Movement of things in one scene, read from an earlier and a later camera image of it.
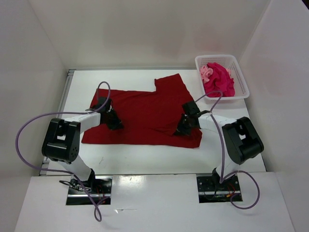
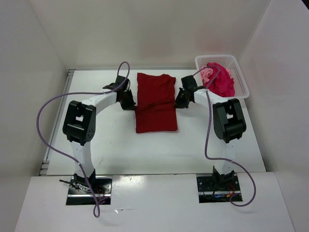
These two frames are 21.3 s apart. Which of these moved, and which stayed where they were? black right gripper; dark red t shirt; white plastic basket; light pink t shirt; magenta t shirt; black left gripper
Moved: dark red t shirt; black left gripper; black right gripper
Stayed: light pink t shirt; magenta t shirt; white plastic basket
